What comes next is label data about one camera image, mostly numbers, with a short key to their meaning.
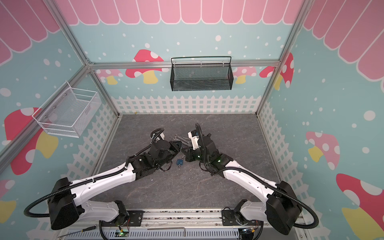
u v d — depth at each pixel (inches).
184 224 29.2
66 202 15.6
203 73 37.1
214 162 23.1
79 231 28.0
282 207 15.8
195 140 27.5
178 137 41.6
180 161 36.9
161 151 22.1
